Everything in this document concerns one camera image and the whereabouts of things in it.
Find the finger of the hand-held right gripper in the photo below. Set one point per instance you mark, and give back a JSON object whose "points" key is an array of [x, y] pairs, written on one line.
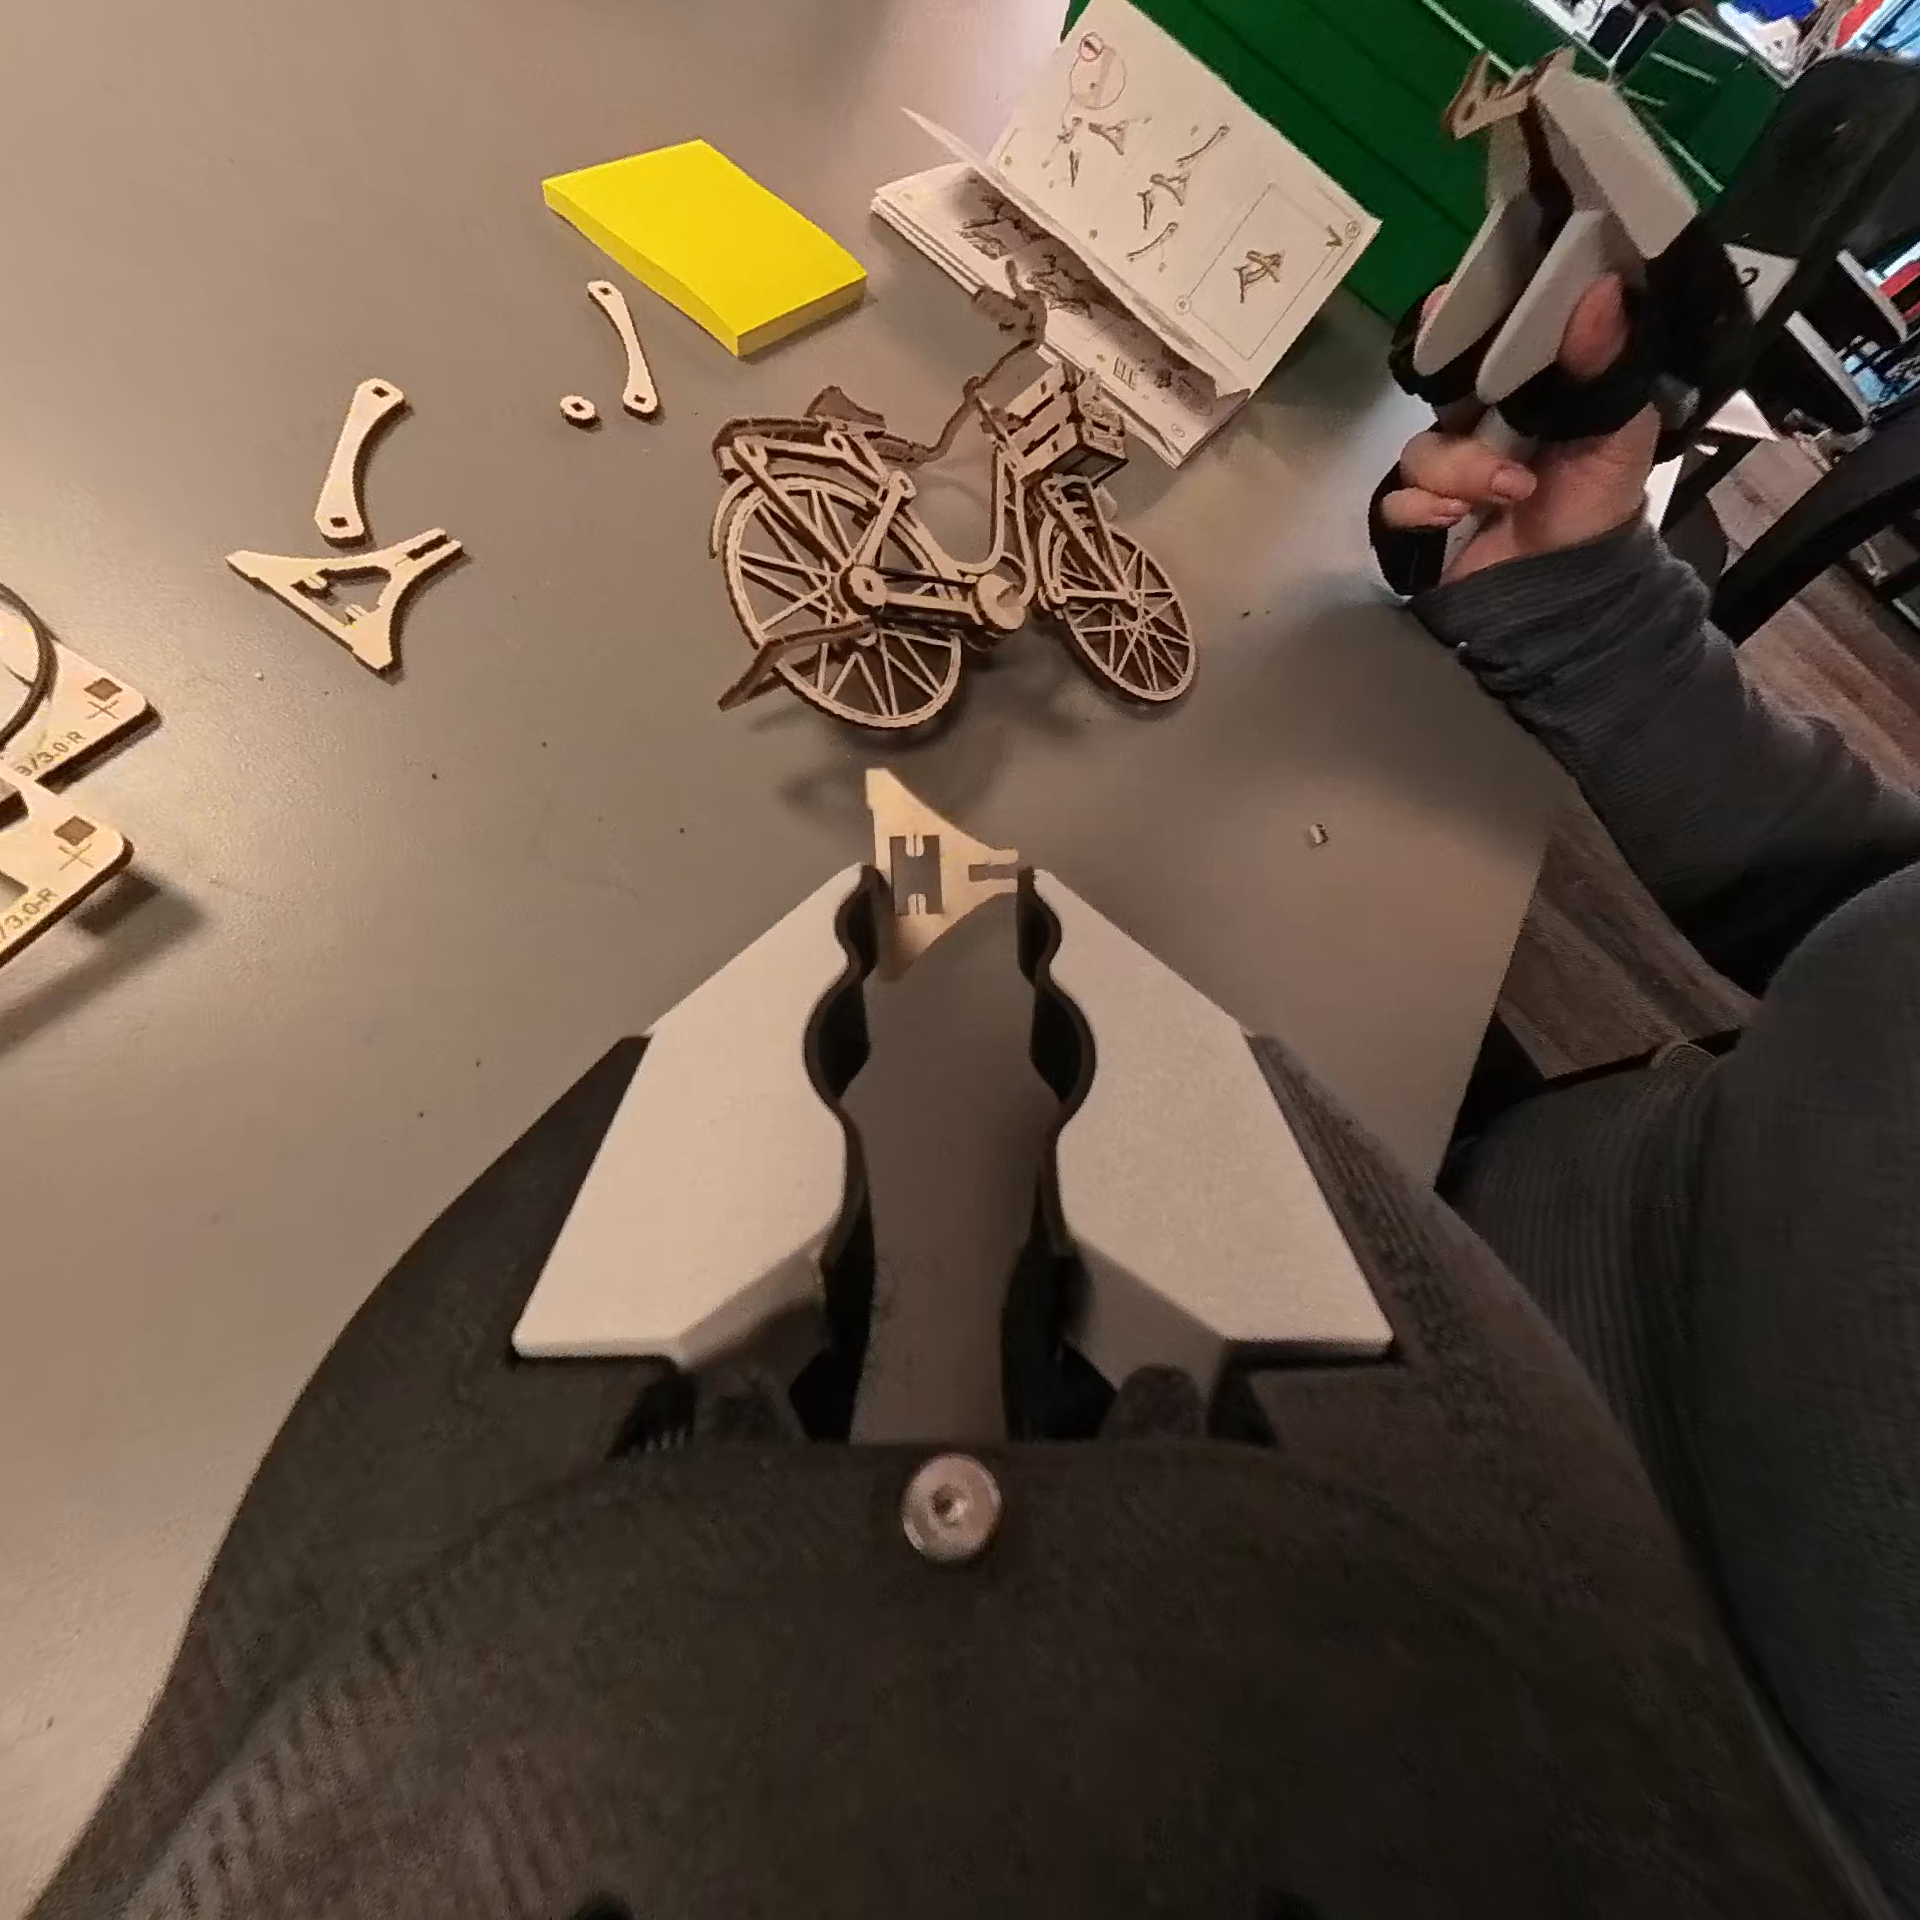
{"points": [[1478, 255], [1628, 165]]}

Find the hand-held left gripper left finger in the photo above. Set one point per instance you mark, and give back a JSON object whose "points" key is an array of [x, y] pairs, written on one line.
{"points": [[691, 1185]]}

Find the wooden A-frame part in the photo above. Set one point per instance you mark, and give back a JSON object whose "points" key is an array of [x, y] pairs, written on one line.
{"points": [[294, 579]]}

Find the green plastic bin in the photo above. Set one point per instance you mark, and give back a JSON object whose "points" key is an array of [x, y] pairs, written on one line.
{"points": [[1349, 89]]}

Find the white instruction booklet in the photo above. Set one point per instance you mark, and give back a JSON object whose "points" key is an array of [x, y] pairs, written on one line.
{"points": [[1172, 224]]}

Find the person's grey sweater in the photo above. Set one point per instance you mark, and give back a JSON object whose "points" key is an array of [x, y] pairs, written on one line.
{"points": [[1771, 1349]]}

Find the person's right hand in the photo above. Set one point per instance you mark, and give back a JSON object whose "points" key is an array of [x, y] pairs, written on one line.
{"points": [[1500, 481]]}

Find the wooden bicycle model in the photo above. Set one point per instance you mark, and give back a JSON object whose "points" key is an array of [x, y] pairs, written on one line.
{"points": [[931, 570]]}

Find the wide curved wooden strip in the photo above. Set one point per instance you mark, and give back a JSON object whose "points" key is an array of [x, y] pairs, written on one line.
{"points": [[354, 465]]}

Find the thin curved wooden strip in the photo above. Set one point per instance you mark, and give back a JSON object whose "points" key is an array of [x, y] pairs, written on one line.
{"points": [[627, 352]]}

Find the black rubber band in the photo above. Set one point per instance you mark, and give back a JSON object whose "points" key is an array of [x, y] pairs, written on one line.
{"points": [[34, 629]]}

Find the person's right forearm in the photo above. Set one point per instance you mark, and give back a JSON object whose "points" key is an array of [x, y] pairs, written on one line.
{"points": [[1681, 720]]}

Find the triangular slotted wooden part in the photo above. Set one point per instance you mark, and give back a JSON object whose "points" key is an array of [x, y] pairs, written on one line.
{"points": [[938, 833]]}

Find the yellow sticky note pad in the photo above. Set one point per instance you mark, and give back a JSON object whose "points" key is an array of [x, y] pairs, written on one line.
{"points": [[705, 241]]}

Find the small pronged wooden part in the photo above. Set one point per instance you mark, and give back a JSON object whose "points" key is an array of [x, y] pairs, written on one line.
{"points": [[1500, 93]]}

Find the plywood part sheet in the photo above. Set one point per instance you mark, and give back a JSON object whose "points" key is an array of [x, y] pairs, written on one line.
{"points": [[77, 720], [54, 885]]}

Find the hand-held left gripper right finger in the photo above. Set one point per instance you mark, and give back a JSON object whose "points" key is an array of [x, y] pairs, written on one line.
{"points": [[1214, 1200]]}

